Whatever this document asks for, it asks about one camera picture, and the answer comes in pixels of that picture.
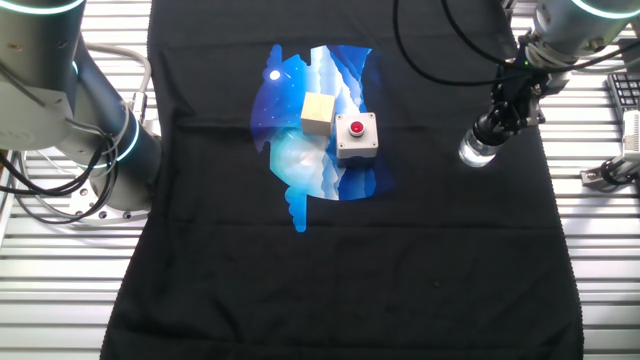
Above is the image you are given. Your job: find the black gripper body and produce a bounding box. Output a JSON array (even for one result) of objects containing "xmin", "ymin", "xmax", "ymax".
[{"xmin": 494, "ymin": 64, "xmax": 547, "ymax": 124}]

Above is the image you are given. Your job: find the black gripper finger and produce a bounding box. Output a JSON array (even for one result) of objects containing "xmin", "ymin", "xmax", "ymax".
[
  {"xmin": 487, "ymin": 69, "xmax": 511, "ymax": 121},
  {"xmin": 504, "ymin": 107, "xmax": 547, "ymax": 137}
]

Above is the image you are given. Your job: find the clear glass jar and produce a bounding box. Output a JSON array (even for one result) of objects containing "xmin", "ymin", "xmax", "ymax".
[{"xmin": 457, "ymin": 127, "xmax": 501, "ymax": 169}]

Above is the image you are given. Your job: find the black keyboard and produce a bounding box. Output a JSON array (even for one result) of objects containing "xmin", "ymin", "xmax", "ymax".
[{"xmin": 606, "ymin": 72, "xmax": 640, "ymax": 122}]

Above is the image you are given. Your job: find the grey box with red button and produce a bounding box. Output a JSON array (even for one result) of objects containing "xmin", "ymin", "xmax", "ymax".
[{"xmin": 333, "ymin": 112, "xmax": 380, "ymax": 160}]

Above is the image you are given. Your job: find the wooden cube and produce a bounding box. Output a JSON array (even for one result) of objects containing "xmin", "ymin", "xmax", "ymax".
[{"xmin": 299, "ymin": 92, "xmax": 337, "ymax": 137}]

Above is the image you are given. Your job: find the black cloth with blue print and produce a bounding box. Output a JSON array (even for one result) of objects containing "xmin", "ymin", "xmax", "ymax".
[{"xmin": 99, "ymin": 0, "xmax": 586, "ymax": 360}]

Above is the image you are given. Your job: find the aluminium camera bracket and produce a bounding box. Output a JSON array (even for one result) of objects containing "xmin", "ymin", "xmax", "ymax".
[{"xmin": 579, "ymin": 149, "xmax": 640, "ymax": 190}]

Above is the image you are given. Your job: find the black looped camera cable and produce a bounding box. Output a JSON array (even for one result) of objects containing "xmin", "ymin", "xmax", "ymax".
[{"xmin": 599, "ymin": 158, "xmax": 627, "ymax": 187}]

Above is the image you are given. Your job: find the small silver exterior camera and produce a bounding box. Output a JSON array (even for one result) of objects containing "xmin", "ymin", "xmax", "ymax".
[{"xmin": 621, "ymin": 109, "xmax": 640, "ymax": 154}]

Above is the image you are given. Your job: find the thick grey base cable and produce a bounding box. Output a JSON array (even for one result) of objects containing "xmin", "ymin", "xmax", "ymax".
[{"xmin": 84, "ymin": 42, "xmax": 154, "ymax": 126}]

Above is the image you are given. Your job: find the black base cable bundle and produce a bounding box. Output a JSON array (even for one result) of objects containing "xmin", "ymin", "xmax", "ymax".
[{"xmin": 0, "ymin": 117, "xmax": 121, "ymax": 225}]

